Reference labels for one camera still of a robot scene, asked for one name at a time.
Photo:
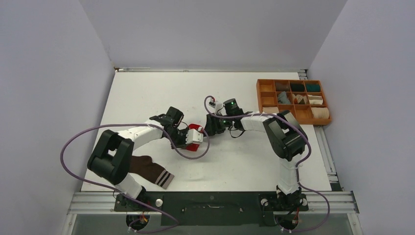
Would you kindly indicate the red patterned sock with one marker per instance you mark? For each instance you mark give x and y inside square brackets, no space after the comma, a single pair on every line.
[194,147]

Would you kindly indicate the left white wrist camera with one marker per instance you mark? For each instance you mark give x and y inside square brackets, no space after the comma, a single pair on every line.
[193,136]

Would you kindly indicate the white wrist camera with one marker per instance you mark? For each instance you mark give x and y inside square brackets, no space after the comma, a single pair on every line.
[193,136]
[217,106]

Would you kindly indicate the grey sock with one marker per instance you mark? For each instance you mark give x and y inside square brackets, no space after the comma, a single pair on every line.
[282,98]

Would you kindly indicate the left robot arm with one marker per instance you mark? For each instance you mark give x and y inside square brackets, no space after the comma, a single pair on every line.
[111,157]

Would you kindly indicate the teal rolled sock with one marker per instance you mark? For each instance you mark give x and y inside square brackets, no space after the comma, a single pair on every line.
[313,88]

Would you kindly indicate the brown striped sock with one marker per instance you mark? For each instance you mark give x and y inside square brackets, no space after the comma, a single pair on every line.
[151,171]

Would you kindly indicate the aluminium frame rail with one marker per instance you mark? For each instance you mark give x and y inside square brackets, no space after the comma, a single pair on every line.
[103,202]

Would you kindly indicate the brown rolled sock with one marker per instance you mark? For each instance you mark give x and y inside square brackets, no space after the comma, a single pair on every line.
[282,87]

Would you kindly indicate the wooden compartment tray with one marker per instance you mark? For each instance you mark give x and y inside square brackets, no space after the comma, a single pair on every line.
[267,97]

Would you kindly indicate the black rolled sock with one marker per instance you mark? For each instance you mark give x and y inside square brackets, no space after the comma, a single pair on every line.
[297,87]

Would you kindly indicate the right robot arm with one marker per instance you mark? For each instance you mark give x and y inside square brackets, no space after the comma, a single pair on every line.
[287,139]

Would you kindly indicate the argyle rolled sock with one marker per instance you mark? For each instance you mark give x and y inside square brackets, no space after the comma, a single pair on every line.
[299,99]

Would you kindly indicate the beige rolled sock right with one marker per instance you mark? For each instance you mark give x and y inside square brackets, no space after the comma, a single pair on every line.
[320,113]

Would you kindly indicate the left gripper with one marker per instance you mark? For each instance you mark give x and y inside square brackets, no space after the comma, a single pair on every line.
[182,143]

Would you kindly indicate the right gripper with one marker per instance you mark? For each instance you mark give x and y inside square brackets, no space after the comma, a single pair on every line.
[212,128]

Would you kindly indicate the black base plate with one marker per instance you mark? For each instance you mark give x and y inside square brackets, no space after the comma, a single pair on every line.
[224,208]

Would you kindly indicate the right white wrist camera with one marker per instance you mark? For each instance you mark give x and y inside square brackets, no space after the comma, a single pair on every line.
[217,106]

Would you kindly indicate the cream striped rolled sock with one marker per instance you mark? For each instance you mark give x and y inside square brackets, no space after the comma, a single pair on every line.
[315,100]

